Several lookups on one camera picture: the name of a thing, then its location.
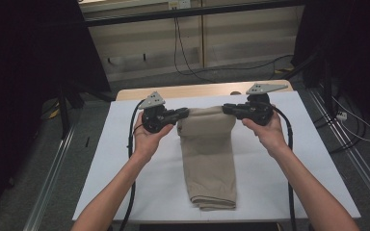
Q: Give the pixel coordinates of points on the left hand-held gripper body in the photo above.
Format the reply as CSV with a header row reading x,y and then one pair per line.
x,y
152,118

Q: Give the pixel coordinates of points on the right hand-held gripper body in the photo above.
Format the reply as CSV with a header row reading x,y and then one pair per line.
x,y
260,110

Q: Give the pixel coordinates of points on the beige pants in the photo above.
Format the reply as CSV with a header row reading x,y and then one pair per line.
x,y
208,160

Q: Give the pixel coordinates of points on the person's left hand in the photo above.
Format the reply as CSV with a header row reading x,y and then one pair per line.
x,y
146,144

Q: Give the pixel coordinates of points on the person's right hand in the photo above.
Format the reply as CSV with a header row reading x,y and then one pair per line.
x,y
269,136

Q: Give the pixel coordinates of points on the yellow floor tape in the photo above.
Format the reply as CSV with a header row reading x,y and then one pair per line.
x,y
54,113
284,70

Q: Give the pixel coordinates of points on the light wooden cabinet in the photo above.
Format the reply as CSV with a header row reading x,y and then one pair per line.
x,y
237,38

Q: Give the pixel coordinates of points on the small black floor object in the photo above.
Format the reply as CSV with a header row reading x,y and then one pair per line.
x,y
87,142

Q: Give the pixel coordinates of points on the black stand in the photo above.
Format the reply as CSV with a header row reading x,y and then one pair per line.
x,y
327,83
65,109

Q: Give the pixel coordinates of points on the white table mat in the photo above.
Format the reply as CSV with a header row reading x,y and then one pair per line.
x,y
260,192

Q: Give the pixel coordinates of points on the white power strip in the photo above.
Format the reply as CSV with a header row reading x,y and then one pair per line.
x,y
342,115

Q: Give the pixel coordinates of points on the black horizontal bar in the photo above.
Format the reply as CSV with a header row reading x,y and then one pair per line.
x,y
205,12

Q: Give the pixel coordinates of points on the black curtain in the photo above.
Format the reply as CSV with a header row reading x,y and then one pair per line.
x,y
356,48
19,80

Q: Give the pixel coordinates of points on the white wall socket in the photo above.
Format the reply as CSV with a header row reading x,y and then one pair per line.
x,y
179,4

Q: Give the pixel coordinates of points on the aluminium floor rail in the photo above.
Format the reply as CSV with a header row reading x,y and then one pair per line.
x,y
48,186
359,163

